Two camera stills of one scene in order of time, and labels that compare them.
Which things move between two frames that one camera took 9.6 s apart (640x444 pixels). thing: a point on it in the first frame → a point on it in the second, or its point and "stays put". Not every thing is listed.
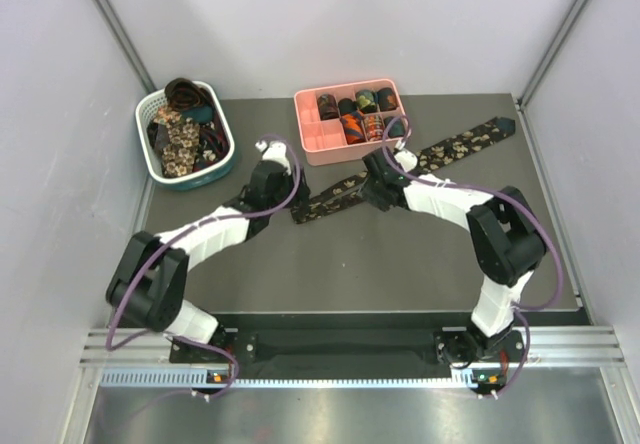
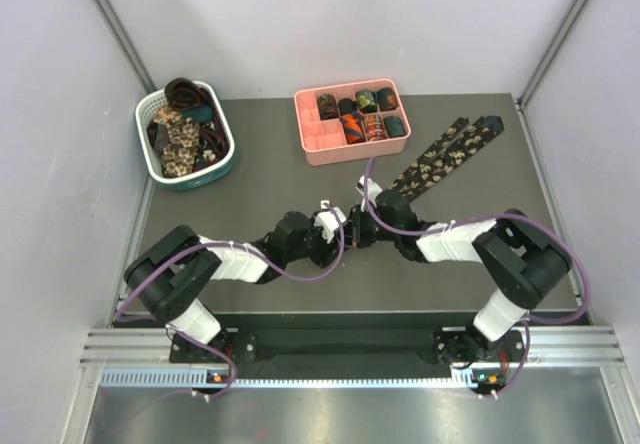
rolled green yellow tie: [366, 101] stays put
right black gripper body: [374, 193] → [364, 229]
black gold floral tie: [351, 190] → [446, 154]
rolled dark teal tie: [397, 128] stays put
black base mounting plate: [314, 341] stays put
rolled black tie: [347, 106] stays put
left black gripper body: [286, 188] → [318, 250]
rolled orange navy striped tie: [354, 129] stays put
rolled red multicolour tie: [374, 126] stays put
